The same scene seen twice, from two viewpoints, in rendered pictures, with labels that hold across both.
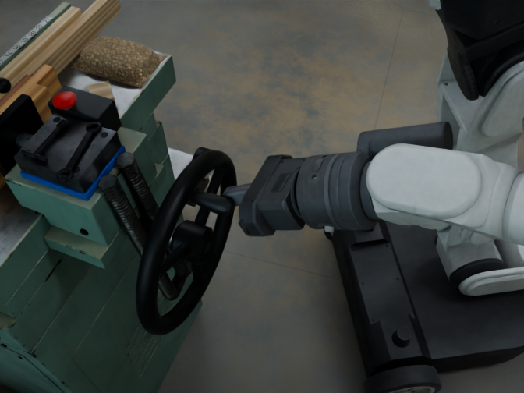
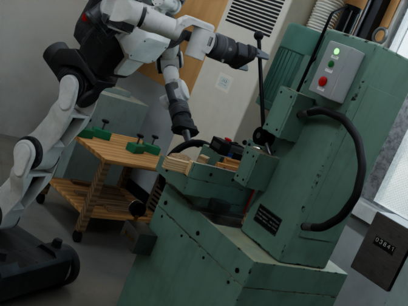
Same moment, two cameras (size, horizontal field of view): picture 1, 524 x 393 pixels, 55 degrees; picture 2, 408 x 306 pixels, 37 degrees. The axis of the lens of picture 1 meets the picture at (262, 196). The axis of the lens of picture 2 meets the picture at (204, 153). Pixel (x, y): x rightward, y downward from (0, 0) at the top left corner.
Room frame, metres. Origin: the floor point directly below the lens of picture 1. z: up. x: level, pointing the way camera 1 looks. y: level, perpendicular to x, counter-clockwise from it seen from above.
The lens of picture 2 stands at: (2.52, 1.37, 1.37)
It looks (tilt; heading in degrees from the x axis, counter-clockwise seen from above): 10 degrees down; 210
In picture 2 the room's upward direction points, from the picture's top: 23 degrees clockwise
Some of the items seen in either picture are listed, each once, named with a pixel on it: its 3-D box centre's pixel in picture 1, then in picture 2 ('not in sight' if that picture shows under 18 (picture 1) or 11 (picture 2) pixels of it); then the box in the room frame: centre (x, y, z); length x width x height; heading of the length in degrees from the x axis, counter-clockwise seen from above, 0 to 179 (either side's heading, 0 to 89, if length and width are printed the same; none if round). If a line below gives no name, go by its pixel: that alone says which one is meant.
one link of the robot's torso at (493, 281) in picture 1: (485, 253); not in sight; (0.69, -0.61, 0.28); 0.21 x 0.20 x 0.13; 98
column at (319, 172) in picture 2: not in sight; (327, 151); (0.64, 0.69, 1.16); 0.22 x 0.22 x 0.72; 68
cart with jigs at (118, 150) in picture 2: not in sight; (112, 178); (-0.40, -0.87, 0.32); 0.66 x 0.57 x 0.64; 166
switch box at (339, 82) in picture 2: not in sight; (336, 71); (0.78, 0.66, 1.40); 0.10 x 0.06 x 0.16; 68
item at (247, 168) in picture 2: not in sight; (255, 169); (0.74, 0.53, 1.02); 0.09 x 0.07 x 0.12; 158
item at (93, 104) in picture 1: (75, 138); (227, 146); (0.45, 0.24, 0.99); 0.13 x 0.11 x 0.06; 158
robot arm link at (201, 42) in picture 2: not in sight; (203, 44); (0.82, 0.21, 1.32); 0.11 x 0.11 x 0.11; 68
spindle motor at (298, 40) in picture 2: not in sight; (294, 72); (0.53, 0.42, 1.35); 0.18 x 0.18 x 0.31
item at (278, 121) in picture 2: not in sight; (288, 113); (0.75, 0.56, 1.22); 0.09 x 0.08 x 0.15; 68
